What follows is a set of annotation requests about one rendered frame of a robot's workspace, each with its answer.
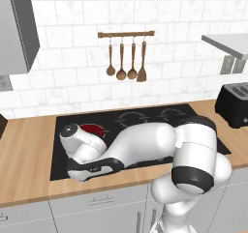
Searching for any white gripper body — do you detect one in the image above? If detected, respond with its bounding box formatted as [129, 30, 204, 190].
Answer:
[67, 169, 97, 183]

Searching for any black hob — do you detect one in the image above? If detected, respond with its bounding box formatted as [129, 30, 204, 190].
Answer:
[49, 103, 233, 182]

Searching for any wide grey drawer front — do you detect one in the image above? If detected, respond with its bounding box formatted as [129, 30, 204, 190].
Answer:
[47, 184, 150, 219]

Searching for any narrow grey drawer front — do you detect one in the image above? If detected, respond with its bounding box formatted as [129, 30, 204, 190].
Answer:
[0, 200, 54, 227]

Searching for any dark brown object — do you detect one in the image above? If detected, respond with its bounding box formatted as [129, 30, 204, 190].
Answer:
[0, 113, 9, 140]

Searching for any small wooden spoon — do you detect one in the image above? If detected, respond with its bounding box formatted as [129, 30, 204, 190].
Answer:
[106, 44, 116, 77]

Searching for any wooden ladle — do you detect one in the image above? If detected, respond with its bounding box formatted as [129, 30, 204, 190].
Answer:
[127, 43, 139, 80]
[115, 43, 128, 81]

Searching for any wooden spatula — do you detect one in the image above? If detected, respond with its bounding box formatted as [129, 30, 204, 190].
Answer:
[136, 41, 148, 83]

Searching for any black toaster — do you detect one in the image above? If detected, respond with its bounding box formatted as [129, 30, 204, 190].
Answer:
[214, 81, 248, 130]

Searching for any silver cupboard door handle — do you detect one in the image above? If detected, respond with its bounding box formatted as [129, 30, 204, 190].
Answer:
[149, 208, 157, 232]
[136, 211, 143, 233]

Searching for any white wall socket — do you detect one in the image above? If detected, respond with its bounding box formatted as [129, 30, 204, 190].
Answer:
[0, 74, 14, 92]

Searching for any wooden utensil rail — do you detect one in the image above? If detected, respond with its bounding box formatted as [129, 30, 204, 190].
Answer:
[97, 30, 156, 39]

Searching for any grey wall cupboard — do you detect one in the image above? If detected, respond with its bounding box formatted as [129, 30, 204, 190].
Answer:
[0, 0, 41, 75]

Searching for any grey wall socket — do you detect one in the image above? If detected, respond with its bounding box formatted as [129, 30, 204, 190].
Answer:
[220, 54, 234, 75]
[232, 56, 247, 75]

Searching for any grey wall shelf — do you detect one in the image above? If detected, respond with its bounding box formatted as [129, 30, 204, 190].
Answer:
[201, 33, 248, 61]

